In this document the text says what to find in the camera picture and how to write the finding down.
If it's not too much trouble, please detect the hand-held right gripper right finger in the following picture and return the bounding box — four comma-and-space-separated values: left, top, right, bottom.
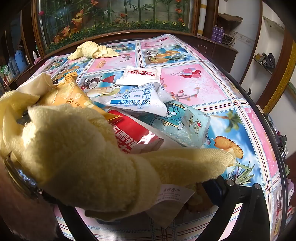
196, 178, 271, 241

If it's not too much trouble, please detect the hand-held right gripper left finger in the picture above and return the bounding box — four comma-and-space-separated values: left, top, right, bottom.
40, 190, 97, 241

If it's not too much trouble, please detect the orange packet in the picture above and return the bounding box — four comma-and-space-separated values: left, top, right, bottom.
38, 71, 124, 123

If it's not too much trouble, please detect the pale yellow towel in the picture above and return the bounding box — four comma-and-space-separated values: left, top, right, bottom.
68, 41, 121, 61
0, 89, 235, 219

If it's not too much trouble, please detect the light blue cartoon packet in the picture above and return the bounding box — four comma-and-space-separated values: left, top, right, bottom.
136, 100, 211, 149

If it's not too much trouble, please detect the large red and white packet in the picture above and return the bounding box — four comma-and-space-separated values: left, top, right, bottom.
106, 109, 165, 156

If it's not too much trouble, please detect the blue and white packet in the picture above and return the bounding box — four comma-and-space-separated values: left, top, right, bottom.
109, 82, 168, 117

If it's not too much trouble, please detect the small white red-lettered packet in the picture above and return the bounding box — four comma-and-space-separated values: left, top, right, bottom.
115, 65, 162, 87

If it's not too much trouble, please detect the person's left forearm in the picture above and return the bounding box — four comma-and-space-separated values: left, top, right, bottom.
0, 160, 58, 241

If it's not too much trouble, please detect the silver wristwatch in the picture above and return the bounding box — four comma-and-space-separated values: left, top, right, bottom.
3, 153, 42, 202

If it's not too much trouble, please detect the blue thermos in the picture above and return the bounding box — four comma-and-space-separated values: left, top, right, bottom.
14, 45, 24, 70

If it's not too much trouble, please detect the printed pink and blue tablecloth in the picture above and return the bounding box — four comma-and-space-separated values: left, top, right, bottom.
16, 34, 287, 241

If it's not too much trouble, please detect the dark bundle on shelf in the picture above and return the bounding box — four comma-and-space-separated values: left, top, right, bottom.
261, 52, 276, 69

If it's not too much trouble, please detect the wooden corner shelf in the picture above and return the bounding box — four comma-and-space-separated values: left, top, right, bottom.
217, 13, 243, 30

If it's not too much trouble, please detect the white roll with yellow band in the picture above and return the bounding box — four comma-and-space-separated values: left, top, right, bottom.
197, 0, 208, 36

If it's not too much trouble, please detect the glass wall shelf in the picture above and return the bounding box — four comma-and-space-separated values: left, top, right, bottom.
252, 57, 274, 75

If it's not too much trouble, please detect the wire rack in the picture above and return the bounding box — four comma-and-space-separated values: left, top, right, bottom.
223, 33, 236, 46

